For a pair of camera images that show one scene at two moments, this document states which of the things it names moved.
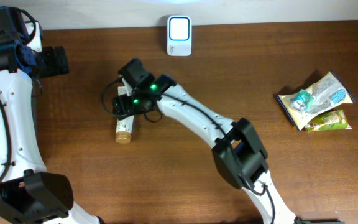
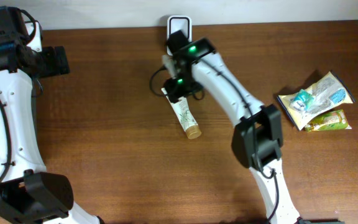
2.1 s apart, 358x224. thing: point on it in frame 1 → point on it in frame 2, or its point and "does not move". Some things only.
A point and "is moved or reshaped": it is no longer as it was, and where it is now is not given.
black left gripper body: (51, 63) does not move
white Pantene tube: (123, 126) is moved or reshaped
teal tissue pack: (301, 101) does not move
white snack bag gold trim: (328, 93) does not move
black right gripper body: (131, 105) → (181, 86)
